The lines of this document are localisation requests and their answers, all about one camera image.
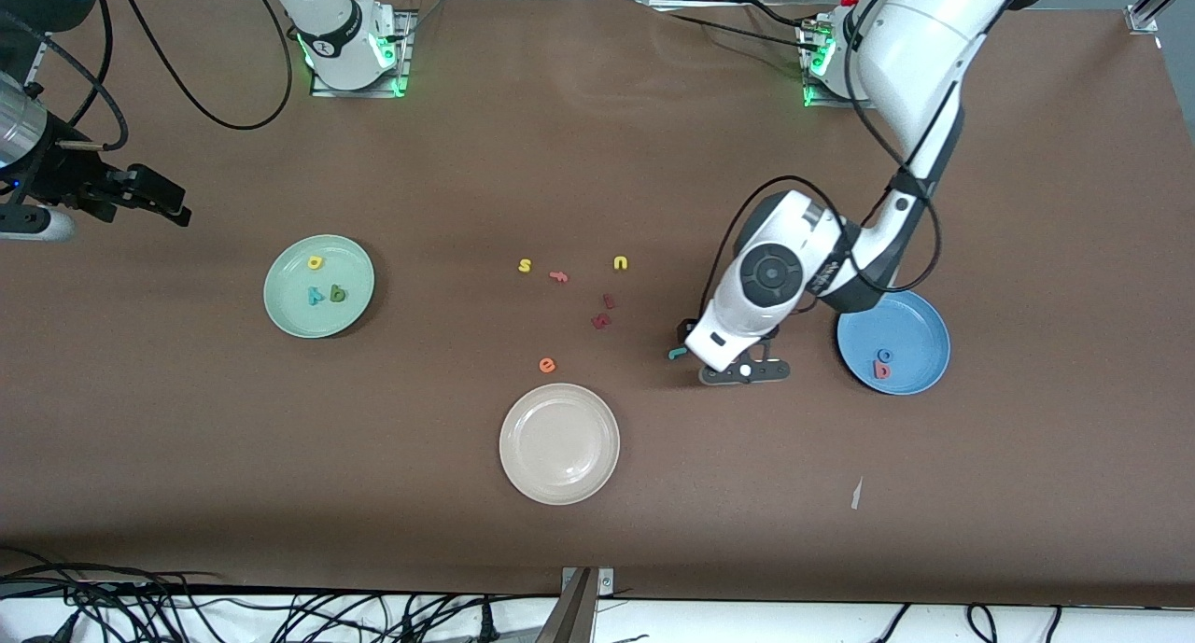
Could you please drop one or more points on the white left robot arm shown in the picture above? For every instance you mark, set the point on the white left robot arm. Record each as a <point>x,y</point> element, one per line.
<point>770,272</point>

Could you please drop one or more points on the silver metal clamp bracket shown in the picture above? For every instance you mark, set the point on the silver metal clamp bracket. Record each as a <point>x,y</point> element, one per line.
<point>605,582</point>

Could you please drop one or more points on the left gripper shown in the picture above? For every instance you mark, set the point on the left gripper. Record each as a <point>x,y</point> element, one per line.
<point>688,329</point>

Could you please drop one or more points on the green round plate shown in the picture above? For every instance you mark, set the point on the green round plate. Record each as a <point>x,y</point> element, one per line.
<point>299,312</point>

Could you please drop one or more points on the grey metal beam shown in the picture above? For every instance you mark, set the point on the grey metal beam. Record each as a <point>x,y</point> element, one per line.
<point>569,615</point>

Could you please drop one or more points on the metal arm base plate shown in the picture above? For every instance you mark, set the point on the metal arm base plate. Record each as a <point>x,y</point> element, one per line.
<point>822,100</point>
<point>403,64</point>

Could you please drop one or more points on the brown table cover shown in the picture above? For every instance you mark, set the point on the brown table cover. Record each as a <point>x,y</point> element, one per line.
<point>597,158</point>

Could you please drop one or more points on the aluminium frame rail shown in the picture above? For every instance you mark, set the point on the aluminium frame rail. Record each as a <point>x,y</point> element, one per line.
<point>1146,16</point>
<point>31,64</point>

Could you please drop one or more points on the blue round plate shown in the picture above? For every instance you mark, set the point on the blue round plate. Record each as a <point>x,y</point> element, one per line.
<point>920,344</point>

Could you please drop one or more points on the small white paper scrap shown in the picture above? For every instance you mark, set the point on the small white paper scrap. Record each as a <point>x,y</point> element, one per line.
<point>856,494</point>

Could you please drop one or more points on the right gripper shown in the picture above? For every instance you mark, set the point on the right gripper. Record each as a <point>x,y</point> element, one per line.
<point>58,178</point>

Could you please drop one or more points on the white round plate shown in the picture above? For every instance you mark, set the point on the white round plate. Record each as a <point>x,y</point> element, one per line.
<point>559,443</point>

